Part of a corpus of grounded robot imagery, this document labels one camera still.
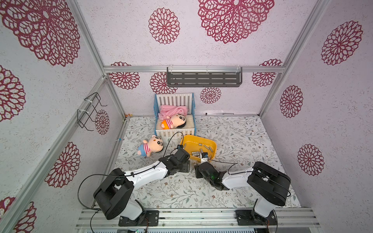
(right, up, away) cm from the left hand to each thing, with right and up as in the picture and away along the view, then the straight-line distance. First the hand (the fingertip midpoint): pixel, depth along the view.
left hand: (182, 164), depth 88 cm
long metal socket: (+17, +9, +13) cm, 23 cm away
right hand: (+10, -2, +5) cm, 12 cm away
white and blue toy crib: (+4, +22, +14) cm, 26 cm away
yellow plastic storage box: (+9, +10, +15) cm, 20 cm away
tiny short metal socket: (+12, +11, +13) cm, 21 cm away
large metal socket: (+9, +5, +8) cm, 14 cm away
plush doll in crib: (-4, +27, +12) cm, 30 cm away
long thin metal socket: (+19, +8, +12) cm, 24 cm away
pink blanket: (-10, +36, +23) cm, 44 cm away
